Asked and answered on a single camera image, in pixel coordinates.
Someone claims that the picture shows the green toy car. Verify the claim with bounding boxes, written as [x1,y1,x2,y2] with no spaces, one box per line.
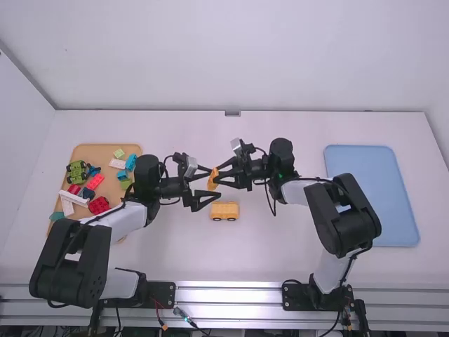
[65,159,89,185]

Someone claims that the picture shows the long white toy brick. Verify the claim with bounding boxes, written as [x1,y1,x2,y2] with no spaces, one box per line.
[58,189,89,208]

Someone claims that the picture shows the tan tray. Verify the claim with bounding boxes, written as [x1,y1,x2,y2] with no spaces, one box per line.
[46,143,144,243]

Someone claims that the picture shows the blue mat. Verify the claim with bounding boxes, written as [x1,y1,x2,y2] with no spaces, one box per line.
[323,144,421,248]

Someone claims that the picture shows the silver rails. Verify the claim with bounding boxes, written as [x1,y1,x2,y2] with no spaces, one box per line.
[0,280,449,331]

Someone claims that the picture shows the yellow toy brick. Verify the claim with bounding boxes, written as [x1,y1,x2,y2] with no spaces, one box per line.
[206,167,220,192]

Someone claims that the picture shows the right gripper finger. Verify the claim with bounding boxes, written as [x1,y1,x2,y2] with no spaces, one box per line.
[214,173,253,192]
[214,156,246,173]

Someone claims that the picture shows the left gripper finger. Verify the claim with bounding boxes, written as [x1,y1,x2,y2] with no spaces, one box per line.
[192,190,222,213]
[192,165,213,184]

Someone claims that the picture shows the black cable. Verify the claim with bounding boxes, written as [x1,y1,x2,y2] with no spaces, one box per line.
[263,177,281,218]

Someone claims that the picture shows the yellow toy car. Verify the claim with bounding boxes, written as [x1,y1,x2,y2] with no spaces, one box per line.
[209,201,241,223]

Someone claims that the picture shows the red and black wire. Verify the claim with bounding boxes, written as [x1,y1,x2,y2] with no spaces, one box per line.
[150,297,169,333]

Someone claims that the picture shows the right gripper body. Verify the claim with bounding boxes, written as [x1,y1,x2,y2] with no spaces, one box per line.
[241,154,267,193]

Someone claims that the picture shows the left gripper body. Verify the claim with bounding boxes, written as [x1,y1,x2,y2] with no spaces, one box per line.
[173,152,197,213]

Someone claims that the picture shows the light red toy brick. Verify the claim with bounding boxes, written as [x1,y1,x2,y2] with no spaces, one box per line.
[86,173,105,192]

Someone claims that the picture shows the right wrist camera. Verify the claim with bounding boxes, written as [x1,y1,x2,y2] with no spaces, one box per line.
[230,138,246,157]

